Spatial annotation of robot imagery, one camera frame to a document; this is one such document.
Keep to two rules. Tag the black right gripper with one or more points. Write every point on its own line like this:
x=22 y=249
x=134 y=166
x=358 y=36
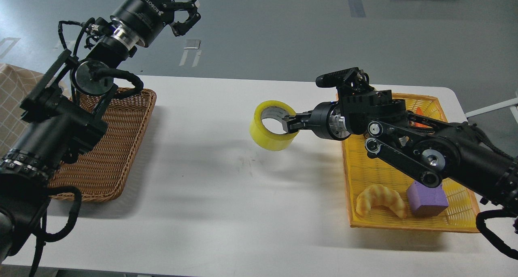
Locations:
x=325 y=120

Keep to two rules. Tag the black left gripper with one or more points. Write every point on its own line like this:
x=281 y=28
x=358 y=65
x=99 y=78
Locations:
x=143 y=12

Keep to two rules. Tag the yellow tape roll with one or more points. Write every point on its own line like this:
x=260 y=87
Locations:
x=276 y=110

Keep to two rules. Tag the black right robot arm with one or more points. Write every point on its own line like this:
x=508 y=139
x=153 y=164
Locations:
x=425 y=149

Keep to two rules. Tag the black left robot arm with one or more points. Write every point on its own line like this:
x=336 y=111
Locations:
x=64 y=115

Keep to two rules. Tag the yellow plastic basket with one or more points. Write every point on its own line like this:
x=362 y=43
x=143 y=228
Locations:
x=361 y=172

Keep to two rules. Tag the toy croissant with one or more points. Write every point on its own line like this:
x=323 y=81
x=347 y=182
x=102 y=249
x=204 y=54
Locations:
x=379 y=195

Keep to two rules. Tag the purple foam cube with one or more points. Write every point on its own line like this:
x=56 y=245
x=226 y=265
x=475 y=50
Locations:
x=426 y=201

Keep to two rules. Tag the brown wicker basket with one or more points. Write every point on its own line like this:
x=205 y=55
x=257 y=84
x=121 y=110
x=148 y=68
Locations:
x=101 y=174

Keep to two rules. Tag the beige checkered cloth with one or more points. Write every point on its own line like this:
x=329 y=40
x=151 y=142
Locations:
x=15 y=84

